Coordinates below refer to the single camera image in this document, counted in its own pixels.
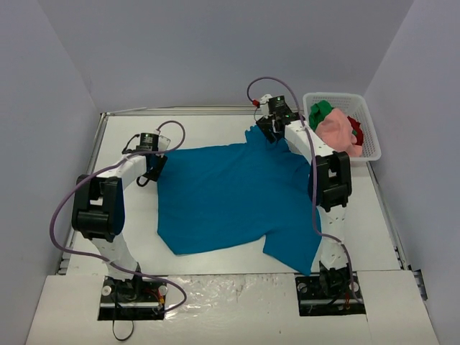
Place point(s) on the blue t shirt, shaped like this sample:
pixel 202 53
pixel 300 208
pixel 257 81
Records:
pixel 218 197

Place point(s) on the white plastic laundry basket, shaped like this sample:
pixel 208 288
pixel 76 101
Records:
pixel 356 107

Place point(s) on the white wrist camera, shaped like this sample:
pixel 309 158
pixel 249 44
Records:
pixel 163 143
pixel 264 104

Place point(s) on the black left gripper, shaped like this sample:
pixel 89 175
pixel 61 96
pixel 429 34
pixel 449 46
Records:
pixel 157 165

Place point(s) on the pink t shirt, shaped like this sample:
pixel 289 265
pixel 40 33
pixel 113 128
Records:
pixel 336 131

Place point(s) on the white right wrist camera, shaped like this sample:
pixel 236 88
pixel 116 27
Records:
pixel 264 104

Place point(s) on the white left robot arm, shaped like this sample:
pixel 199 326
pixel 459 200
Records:
pixel 98 206

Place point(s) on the green t shirt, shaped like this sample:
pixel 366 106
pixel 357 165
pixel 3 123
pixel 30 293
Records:
pixel 318 112

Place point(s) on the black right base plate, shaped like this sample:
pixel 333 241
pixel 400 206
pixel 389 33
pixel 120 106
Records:
pixel 314 301

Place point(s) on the red t shirt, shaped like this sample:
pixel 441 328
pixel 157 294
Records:
pixel 357 131

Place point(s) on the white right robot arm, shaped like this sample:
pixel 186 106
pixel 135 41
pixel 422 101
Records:
pixel 329 182

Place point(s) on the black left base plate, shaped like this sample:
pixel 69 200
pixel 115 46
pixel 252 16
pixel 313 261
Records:
pixel 138 299

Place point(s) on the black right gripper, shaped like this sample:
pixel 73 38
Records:
pixel 268 126

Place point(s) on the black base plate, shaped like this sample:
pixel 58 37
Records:
pixel 138 299
pixel 314 301

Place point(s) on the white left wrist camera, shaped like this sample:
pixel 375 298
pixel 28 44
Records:
pixel 163 143

